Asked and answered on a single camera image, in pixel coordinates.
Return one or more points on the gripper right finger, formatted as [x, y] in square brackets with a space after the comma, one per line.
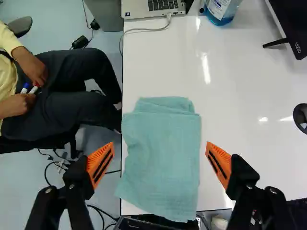
[242, 177]

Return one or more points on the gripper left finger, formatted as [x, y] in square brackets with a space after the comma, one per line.
[72, 191]

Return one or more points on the green towel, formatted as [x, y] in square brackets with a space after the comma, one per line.
[160, 153]

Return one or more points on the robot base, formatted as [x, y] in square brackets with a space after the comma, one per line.
[144, 224]

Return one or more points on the person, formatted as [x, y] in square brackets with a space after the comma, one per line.
[67, 105]

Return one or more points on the white table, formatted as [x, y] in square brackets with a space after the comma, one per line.
[239, 83]

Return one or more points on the red cap marker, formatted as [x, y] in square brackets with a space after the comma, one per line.
[34, 89]

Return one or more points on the blue cap marker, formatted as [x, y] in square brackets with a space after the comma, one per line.
[24, 88]

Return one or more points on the black power adapter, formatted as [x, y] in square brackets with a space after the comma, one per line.
[79, 42]
[94, 24]

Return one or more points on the black monitor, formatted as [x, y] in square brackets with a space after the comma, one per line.
[287, 21]

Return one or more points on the blue liquid bottle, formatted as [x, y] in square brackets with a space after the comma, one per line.
[220, 14]

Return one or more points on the grey trash bin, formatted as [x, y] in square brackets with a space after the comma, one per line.
[105, 14]

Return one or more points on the silver laptop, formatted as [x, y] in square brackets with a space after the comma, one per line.
[139, 9]

